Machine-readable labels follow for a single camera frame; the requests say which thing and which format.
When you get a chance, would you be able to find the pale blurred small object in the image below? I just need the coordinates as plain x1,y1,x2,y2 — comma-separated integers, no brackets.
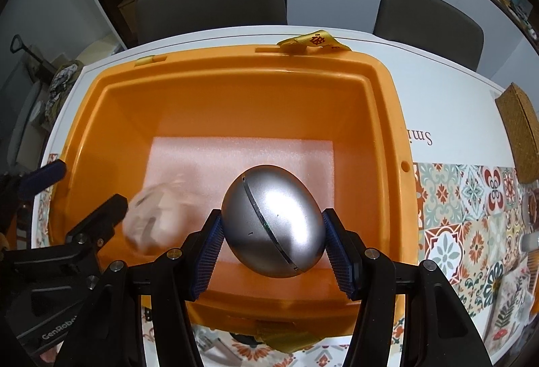
122,177,198,256

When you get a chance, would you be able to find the pile of patterned clothes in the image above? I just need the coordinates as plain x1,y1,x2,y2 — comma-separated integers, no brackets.
42,59,85,127

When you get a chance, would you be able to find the orange plastic bin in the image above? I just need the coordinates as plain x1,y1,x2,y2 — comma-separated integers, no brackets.
50,40,419,353

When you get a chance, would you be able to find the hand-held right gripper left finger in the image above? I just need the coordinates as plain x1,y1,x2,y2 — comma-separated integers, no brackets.
55,210,226,367

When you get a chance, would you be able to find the black shovel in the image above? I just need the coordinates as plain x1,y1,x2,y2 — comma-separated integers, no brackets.
10,34,55,85

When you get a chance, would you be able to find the patterned tile table mat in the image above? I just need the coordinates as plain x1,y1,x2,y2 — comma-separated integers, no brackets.
31,152,539,367

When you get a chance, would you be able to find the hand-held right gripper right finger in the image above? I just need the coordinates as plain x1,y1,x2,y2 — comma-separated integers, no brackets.
321,208,493,367

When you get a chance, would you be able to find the silver egg-shaped object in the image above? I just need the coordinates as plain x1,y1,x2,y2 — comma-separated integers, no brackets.
221,165,326,278

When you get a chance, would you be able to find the yellow ribbon handle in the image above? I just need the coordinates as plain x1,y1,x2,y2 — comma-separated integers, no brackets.
253,318,316,353
134,30,352,68

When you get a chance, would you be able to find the brown woven cork mat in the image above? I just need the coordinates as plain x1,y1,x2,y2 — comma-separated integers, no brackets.
495,83,539,184

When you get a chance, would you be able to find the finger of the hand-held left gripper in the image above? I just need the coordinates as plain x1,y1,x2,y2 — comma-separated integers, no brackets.
63,193,129,267
0,160,68,208

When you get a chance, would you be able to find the grey upholstered chair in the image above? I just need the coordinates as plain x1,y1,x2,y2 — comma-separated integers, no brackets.
135,0,288,52
373,0,484,73

